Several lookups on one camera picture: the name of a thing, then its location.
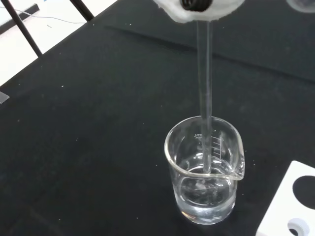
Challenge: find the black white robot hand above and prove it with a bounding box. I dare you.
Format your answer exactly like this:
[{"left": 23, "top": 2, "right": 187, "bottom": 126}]
[{"left": 157, "top": 0, "right": 247, "bottom": 24}]

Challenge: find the white test tube rack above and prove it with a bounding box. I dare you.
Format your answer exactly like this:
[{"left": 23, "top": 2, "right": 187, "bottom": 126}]
[{"left": 255, "top": 160, "right": 315, "bottom": 236}]

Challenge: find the black tripod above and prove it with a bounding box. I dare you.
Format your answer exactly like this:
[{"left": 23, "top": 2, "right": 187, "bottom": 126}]
[
  {"left": 69, "top": 0, "right": 95, "bottom": 22},
  {"left": 4, "top": 0, "right": 43, "bottom": 56}
]

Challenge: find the black bench cloth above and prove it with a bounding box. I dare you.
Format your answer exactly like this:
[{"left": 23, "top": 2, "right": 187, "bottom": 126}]
[{"left": 0, "top": 0, "right": 315, "bottom": 236}]

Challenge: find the black flat bar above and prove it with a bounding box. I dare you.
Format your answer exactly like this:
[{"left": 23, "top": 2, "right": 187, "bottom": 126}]
[{"left": 0, "top": 3, "right": 40, "bottom": 35}]

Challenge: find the clear glass beaker with water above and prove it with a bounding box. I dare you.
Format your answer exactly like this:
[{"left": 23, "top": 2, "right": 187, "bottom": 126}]
[{"left": 164, "top": 116, "right": 246, "bottom": 225}]

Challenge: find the thin white cable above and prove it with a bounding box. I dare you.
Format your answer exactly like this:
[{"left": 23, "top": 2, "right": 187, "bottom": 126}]
[{"left": 9, "top": 8, "right": 87, "bottom": 25}]

